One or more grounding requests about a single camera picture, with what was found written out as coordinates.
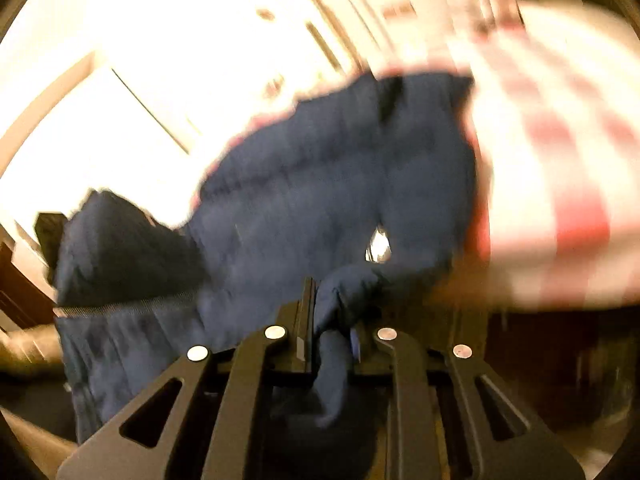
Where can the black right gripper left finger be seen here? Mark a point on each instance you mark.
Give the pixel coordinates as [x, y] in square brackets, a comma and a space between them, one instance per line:
[199, 418]

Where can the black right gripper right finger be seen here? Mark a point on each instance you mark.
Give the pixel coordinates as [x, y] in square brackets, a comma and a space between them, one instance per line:
[449, 415]

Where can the navy blue quilted jacket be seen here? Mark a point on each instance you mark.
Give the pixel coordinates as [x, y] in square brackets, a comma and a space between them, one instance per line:
[367, 190]

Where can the red white checkered bed sheet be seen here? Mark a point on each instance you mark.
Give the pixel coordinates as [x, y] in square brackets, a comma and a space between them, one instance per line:
[554, 122]

